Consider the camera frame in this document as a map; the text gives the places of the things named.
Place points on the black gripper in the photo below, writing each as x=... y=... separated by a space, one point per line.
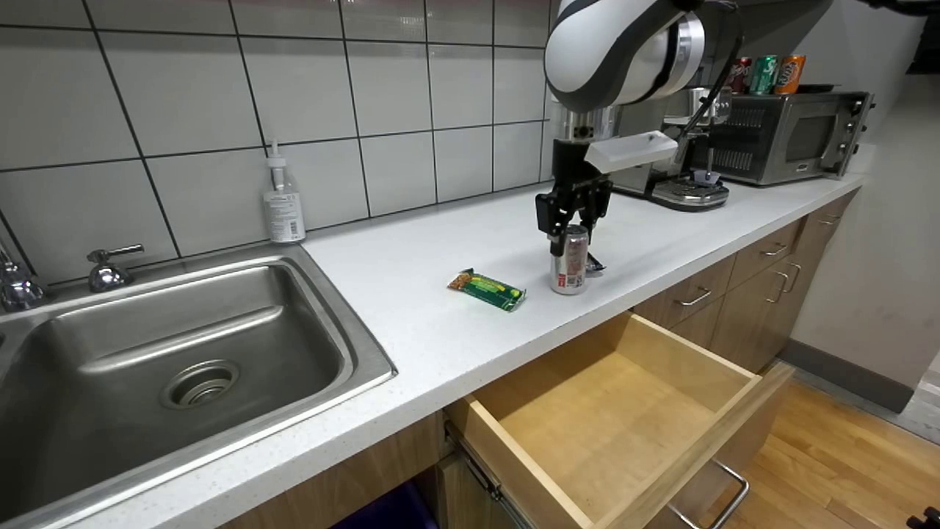
x=578 y=186

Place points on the silver pink drink can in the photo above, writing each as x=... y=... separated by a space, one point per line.
x=570 y=270

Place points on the wooden pull-out drawer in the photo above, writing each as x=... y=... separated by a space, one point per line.
x=607 y=421

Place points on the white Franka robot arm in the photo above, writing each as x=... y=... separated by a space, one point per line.
x=617 y=49

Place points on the wide wooden drawer front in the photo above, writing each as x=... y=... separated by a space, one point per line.
x=664 y=311

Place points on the narrow wooden drawer front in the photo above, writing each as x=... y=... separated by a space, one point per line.
x=752 y=265

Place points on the green snack bar wrapper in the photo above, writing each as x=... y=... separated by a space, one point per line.
x=487 y=290

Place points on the wooden lower cabinet door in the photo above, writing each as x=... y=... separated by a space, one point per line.
x=744 y=324
x=824 y=265

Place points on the red snack packet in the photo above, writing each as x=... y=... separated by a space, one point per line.
x=741 y=76

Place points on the green snack packet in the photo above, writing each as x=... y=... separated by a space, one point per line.
x=766 y=76

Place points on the orange snack packet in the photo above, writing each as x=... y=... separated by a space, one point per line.
x=791 y=76

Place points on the clear pump sanitizer bottle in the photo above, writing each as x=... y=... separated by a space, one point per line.
x=282 y=209

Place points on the blue waste bin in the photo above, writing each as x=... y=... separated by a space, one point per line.
x=387 y=511

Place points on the stainless steel sink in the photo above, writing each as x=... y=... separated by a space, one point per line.
x=178 y=372

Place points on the black floor object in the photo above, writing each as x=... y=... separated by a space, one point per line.
x=926 y=518

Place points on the metal faucet knob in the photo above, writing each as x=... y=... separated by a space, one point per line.
x=106 y=274

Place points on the curved metal faucet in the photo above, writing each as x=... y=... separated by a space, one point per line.
x=20 y=290

